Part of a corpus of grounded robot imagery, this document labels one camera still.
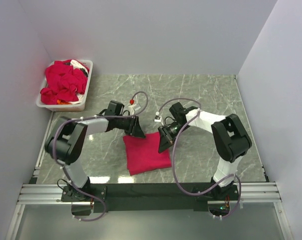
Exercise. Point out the white printed garment in basket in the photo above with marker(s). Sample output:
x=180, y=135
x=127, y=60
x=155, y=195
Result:
x=77, y=65

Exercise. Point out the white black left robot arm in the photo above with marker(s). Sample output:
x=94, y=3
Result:
x=66, y=141

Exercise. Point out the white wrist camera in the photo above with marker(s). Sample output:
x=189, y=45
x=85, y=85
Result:
x=133, y=107
x=158, y=118

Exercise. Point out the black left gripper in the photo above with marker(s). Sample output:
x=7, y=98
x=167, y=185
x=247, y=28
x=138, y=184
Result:
x=134, y=129

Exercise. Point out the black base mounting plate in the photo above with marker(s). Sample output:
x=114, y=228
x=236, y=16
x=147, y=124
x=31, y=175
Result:
x=138, y=197

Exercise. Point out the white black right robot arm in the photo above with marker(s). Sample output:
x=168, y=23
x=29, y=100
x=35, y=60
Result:
x=231, y=139

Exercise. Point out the red t shirt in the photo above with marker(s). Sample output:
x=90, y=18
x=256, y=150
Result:
x=142, y=154

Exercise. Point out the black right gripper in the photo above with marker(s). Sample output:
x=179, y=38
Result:
x=167, y=140

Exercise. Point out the red clothes pile in basket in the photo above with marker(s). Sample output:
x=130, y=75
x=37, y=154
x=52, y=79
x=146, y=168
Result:
x=65, y=85

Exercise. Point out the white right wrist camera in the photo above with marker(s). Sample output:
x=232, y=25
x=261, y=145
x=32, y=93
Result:
x=158, y=118

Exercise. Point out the aluminium rail frame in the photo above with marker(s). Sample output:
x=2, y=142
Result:
x=258, y=213

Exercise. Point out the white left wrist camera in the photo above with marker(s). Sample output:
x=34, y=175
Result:
x=133, y=107

